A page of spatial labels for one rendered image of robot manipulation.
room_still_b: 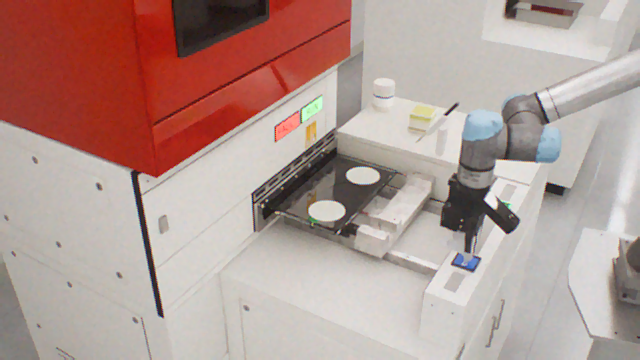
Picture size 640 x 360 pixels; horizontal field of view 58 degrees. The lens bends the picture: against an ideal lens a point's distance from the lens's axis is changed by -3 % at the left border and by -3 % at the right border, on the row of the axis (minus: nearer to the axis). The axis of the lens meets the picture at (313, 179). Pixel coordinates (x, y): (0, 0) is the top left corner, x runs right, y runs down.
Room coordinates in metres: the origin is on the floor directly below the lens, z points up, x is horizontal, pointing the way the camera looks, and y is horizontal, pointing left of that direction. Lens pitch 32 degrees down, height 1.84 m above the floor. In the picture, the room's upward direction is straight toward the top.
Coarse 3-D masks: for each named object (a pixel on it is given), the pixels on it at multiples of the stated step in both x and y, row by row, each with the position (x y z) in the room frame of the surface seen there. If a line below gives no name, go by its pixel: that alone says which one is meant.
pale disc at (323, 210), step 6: (318, 204) 1.39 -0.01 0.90; (324, 204) 1.39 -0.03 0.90; (330, 204) 1.39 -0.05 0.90; (336, 204) 1.39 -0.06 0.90; (312, 210) 1.36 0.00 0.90; (318, 210) 1.36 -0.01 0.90; (324, 210) 1.36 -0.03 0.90; (330, 210) 1.36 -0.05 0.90; (336, 210) 1.36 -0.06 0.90; (342, 210) 1.36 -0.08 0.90; (312, 216) 1.33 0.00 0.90; (318, 216) 1.33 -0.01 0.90; (324, 216) 1.33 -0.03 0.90; (330, 216) 1.33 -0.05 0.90; (336, 216) 1.33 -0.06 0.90; (342, 216) 1.33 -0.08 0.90
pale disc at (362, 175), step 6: (354, 168) 1.59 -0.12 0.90; (360, 168) 1.59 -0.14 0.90; (366, 168) 1.59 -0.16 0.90; (348, 174) 1.55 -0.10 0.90; (354, 174) 1.55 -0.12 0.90; (360, 174) 1.55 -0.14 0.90; (366, 174) 1.55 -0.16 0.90; (372, 174) 1.55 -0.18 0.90; (378, 174) 1.55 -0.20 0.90; (354, 180) 1.52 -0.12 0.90; (360, 180) 1.52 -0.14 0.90; (366, 180) 1.52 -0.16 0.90; (372, 180) 1.52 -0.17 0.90
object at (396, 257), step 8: (288, 224) 1.40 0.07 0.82; (296, 224) 1.39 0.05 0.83; (304, 224) 1.37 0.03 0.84; (312, 232) 1.36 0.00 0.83; (320, 232) 1.34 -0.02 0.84; (344, 232) 1.33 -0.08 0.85; (336, 240) 1.32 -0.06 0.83; (344, 240) 1.30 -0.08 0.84; (352, 240) 1.29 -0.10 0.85; (384, 256) 1.24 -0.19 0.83; (392, 256) 1.23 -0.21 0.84; (400, 256) 1.22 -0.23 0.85; (408, 256) 1.22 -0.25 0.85; (400, 264) 1.22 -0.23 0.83; (408, 264) 1.21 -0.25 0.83; (416, 264) 1.19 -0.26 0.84; (424, 264) 1.19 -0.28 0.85; (432, 264) 1.19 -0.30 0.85; (424, 272) 1.18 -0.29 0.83; (432, 272) 1.17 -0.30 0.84
